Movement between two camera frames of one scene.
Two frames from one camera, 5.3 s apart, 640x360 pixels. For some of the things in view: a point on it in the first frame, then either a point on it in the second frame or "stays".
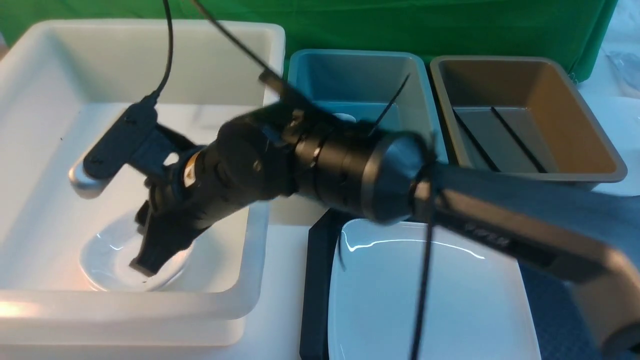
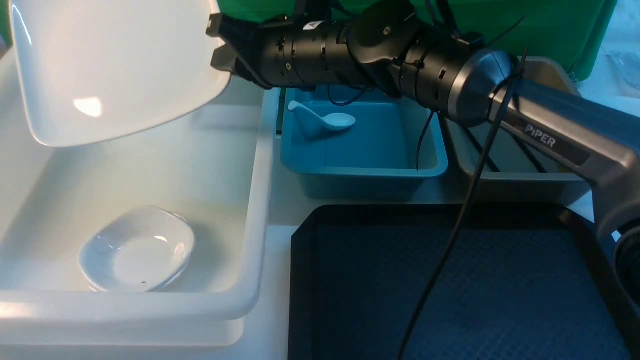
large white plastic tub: (61, 83) stays
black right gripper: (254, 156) -> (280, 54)
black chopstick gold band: (523, 147) stays
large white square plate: (477, 307) -> (88, 69)
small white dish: (109, 250) stays
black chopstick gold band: (476, 141) stays
